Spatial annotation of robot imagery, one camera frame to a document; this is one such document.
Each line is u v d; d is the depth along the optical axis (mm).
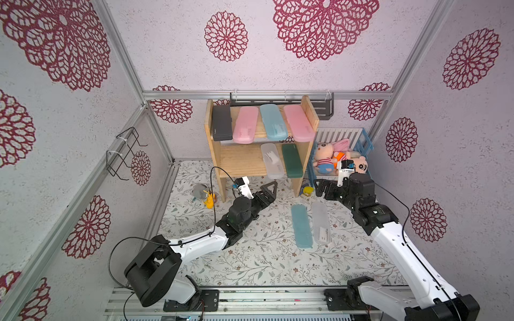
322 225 957
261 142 979
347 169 641
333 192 670
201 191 994
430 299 386
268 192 680
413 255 439
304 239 894
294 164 886
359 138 1126
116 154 740
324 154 1048
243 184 713
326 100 941
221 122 733
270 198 675
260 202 695
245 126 703
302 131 695
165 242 465
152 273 423
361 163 990
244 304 735
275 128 701
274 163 900
